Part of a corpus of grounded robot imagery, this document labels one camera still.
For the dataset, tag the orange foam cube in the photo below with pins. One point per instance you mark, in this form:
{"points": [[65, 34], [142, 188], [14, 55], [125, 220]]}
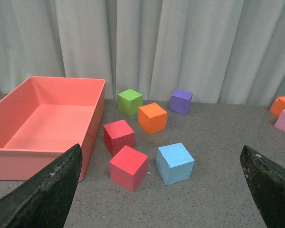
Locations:
{"points": [[152, 118], [278, 106]]}

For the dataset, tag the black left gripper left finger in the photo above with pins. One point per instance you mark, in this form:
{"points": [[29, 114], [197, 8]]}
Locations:
{"points": [[44, 200]]}

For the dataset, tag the green foam cube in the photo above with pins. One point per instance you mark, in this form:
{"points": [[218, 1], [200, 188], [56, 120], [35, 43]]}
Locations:
{"points": [[129, 101]]}

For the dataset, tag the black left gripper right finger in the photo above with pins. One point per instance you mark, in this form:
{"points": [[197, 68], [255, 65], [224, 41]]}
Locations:
{"points": [[266, 182]]}

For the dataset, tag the dark red foam cube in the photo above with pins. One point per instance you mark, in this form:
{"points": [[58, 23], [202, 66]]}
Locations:
{"points": [[117, 135]]}

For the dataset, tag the light blue foam cube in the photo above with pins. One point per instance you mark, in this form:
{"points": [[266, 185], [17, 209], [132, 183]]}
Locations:
{"points": [[174, 163]]}

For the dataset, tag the grey curtain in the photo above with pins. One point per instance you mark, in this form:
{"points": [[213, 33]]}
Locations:
{"points": [[224, 51]]}

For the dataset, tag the purple foam cube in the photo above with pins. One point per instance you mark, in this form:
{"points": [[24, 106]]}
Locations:
{"points": [[180, 101]]}

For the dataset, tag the pink plastic bin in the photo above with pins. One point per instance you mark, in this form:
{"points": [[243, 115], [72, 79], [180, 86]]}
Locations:
{"points": [[45, 116]]}

